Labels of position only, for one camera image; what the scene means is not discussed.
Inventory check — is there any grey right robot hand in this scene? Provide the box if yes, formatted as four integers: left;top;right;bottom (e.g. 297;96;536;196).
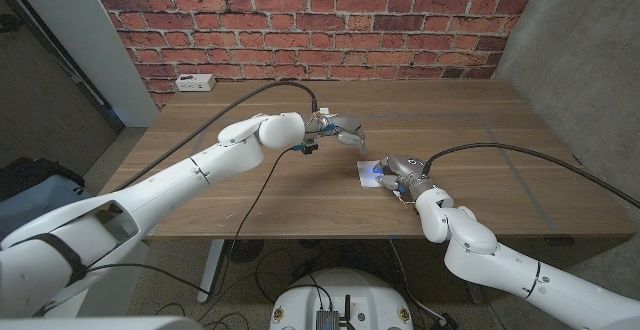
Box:
373;154;436;202

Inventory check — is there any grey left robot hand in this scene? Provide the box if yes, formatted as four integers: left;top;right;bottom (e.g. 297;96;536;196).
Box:
304;112;367;156

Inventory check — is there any white paper shipping label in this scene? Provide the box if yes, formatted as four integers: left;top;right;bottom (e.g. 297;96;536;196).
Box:
356;158;389;189

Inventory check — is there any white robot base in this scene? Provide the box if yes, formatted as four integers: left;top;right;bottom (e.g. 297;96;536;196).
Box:
269;268;415;330

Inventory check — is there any red brick printed backdrop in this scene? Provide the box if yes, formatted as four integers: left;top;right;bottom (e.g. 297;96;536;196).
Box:
83;0;545;109

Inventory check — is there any white power strip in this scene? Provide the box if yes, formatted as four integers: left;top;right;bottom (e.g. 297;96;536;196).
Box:
174;73;217;93

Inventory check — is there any black round floor fan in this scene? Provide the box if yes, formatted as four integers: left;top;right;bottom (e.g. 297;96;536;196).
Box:
223;239;265;264

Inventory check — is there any grey electronics box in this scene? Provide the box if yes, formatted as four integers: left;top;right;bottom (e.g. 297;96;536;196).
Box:
315;309;340;330

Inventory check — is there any white table leg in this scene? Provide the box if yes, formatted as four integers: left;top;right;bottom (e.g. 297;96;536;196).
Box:
197;239;226;304

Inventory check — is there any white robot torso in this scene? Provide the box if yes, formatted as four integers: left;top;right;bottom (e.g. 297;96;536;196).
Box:
0;315;204;330

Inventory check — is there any black bag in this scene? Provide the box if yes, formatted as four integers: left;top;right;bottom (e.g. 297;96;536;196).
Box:
0;156;86;201

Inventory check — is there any white floor cable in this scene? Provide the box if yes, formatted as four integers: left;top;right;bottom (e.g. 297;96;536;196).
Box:
388;238;447;322

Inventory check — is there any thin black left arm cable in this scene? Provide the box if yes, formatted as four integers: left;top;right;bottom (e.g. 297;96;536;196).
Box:
213;147;296;302

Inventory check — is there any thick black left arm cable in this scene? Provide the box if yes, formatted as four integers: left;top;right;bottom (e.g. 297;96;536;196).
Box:
117;80;319;191

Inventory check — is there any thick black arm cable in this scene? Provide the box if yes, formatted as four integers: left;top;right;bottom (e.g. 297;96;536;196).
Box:
117;80;319;191
423;142;640;209

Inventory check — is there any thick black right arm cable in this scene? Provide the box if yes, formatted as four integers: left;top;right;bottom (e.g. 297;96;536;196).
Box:
423;142;640;209

